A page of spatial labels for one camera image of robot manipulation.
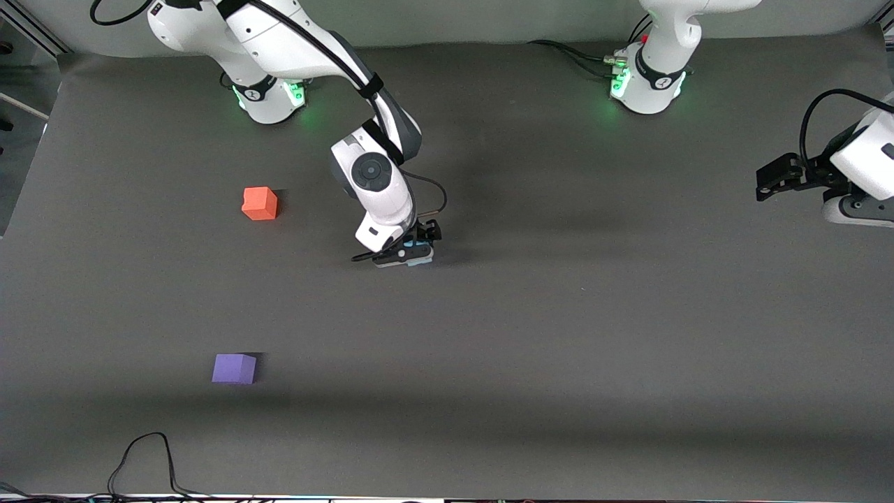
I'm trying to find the black left arm base cables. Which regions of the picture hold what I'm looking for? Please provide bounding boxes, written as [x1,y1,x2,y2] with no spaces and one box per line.
[527,39,627,79]

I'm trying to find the orange foam block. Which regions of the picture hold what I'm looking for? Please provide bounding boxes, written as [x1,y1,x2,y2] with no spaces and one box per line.
[241,187,279,221]

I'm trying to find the light blue foam block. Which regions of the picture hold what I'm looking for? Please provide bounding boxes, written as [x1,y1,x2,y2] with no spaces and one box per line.
[400,240,435,270]

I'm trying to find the dark grey table mat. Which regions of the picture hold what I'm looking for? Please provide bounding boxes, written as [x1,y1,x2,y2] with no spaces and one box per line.
[0,28,894,498]

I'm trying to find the thin black looped cable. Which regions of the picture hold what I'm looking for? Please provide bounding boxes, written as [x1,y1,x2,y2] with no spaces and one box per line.
[107,432,210,500]

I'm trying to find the aluminium frame bar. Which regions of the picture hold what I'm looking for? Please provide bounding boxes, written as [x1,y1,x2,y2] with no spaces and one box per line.
[0,0,72,57]

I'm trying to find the purple foam block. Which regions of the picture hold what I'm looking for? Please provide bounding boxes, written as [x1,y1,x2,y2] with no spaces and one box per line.
[212,353,258,386]

